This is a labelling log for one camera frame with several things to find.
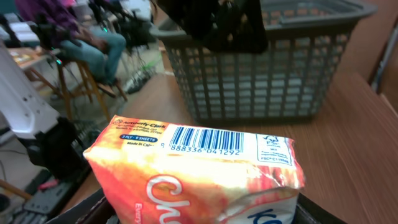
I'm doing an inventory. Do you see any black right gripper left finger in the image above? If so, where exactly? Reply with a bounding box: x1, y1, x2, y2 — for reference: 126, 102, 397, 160
46, 189, 116, 224

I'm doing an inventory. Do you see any wooden stool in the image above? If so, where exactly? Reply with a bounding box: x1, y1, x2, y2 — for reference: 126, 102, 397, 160
57, 59, 111, 121

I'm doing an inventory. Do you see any person in purple top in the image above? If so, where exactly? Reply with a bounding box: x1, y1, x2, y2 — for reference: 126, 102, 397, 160
14, 0, 126, 86

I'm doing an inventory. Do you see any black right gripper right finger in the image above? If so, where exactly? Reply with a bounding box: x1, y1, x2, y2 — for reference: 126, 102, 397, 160
294, 193, 346, 224

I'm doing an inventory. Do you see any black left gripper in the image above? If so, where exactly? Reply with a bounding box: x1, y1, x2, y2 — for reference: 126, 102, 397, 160
157, 0, 268, 53

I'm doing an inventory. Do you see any small orange box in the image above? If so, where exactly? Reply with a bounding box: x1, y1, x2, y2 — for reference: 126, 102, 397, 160
83, 116, 305, 223

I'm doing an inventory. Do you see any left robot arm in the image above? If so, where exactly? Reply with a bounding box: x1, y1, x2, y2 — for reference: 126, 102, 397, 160
1, 0, 268, 179

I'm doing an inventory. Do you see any grey plastic mesh basket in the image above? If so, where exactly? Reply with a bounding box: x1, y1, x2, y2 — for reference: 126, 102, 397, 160
151, 0, 377, 123

